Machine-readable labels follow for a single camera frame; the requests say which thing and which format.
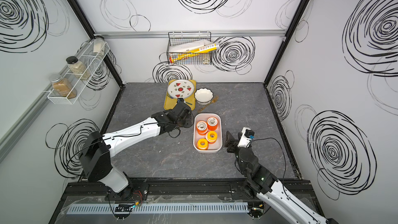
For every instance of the brown spice jar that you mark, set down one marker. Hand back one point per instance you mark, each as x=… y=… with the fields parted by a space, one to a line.
x=62 y=86

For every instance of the yellow sealing tape roll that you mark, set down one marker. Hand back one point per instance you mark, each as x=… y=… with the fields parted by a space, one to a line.
x=202 y=144
x=211 y=137

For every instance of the white wire spice rack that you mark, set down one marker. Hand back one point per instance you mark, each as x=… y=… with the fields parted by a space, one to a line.
x=87 y=90

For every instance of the black wire basket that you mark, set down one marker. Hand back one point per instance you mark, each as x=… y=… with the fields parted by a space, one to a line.
x=176 y=41

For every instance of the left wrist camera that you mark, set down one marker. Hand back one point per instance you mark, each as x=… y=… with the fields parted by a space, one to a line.
x=180 y=100

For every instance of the watermelon pattern plate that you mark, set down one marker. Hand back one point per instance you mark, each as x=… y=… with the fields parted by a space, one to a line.
x=180 y=89

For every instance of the white spice jar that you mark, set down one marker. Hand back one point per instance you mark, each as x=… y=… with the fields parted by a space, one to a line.
x=99 y=45

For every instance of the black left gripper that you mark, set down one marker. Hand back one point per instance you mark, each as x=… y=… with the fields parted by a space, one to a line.
x=189 y=120

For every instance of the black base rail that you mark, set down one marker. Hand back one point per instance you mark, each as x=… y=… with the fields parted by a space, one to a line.
x=142 y=189

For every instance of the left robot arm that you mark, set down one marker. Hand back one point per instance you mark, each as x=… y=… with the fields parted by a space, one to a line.
x=99 y=149

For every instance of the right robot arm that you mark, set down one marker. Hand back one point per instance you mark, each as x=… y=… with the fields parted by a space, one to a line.
x=260 y=183

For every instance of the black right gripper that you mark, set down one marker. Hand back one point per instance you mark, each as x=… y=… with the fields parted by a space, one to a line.
x=232 y=142

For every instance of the black lid spice jar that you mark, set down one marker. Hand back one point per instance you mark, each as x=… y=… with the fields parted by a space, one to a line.
x=77 y=68

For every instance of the white scalloped bowl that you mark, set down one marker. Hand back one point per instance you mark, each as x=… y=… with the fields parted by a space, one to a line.
x=203 y=96

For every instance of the white storage box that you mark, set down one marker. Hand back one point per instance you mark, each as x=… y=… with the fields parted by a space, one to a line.
x=213 y=148

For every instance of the yellow plastic tray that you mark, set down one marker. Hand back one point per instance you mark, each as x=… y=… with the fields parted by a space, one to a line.
x=170 y=102

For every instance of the black corner frame post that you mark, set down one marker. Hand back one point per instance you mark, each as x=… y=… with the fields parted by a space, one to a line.
x=90 y=32

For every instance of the yellow white foil box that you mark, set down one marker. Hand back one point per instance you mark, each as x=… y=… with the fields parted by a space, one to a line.
x=197 y=52

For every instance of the aluminium wall rail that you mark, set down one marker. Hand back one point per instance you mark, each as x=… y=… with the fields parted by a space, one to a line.
x=191 y=34

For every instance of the white slotted cable duct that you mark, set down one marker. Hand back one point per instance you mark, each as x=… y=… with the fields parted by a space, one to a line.
x=158 y=208

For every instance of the orange sealing tape roll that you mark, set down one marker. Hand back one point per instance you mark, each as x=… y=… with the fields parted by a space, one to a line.
x=212 y=123
x=202 y=127

